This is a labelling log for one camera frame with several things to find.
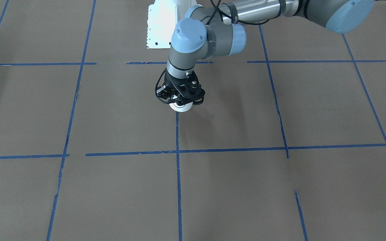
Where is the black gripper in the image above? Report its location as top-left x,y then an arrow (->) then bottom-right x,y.
164,71 -> 205,105

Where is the white smiley face mug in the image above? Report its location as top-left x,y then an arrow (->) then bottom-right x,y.
169,102 -> 193,112

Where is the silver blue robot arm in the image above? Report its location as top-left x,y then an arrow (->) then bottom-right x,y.
154,0 -> 374,112

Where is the white camera stand post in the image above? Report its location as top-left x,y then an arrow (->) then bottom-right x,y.
146,0 -> 202,49

